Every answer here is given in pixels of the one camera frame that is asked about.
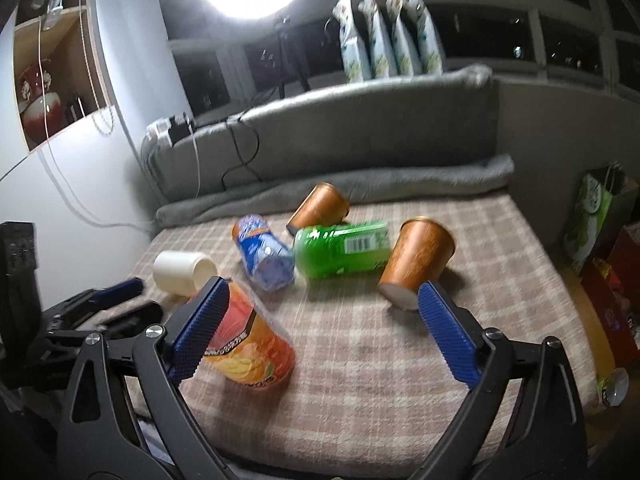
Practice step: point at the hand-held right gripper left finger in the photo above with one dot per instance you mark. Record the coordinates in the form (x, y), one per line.
(200, 330)

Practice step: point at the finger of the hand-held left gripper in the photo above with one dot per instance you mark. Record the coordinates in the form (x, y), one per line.
(135, 316)
(120, 291)

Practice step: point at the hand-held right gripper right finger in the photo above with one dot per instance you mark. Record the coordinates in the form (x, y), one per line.
(447, 335)

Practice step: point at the orange printed cup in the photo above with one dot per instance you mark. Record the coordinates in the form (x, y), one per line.
(250, 350)

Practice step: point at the white cup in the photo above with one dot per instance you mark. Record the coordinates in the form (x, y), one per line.
(175, 270)

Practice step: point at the brown paper cup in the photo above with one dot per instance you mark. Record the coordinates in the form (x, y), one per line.
(415, 260)
(317, 205)

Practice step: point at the blue label cup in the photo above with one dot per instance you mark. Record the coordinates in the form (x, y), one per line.
(262, 255)

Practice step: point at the green label cup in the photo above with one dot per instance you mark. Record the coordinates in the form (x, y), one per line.
(335, 255)

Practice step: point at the beige plaid blanket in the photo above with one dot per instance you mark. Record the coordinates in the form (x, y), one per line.
(375, 360)

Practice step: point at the grey rolled blanket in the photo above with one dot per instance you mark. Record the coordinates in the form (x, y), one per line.
(400, 180)

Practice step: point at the red box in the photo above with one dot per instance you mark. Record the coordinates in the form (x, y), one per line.
(612, 305)

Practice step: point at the black power adapter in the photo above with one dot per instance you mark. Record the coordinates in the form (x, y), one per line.
(181, 127)

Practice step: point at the small round white object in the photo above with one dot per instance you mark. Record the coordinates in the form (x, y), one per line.
(614, 387)

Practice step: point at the green paper bag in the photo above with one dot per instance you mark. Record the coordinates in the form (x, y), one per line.
(592, 220)

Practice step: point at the red vase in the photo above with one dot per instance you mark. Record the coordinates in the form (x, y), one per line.
(37, 110)

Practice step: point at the grey sofa backrest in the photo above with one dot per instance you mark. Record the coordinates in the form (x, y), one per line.
(350, 130)

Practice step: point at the white clip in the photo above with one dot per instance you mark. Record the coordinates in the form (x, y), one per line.
(54, 10)

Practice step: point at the black tripod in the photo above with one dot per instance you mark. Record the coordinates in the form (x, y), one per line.
(291, 55)

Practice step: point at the dark window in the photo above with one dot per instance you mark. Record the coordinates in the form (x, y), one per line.
(500, 25)

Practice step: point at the wooden wall shelf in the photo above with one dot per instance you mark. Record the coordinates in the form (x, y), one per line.
(80, 55)

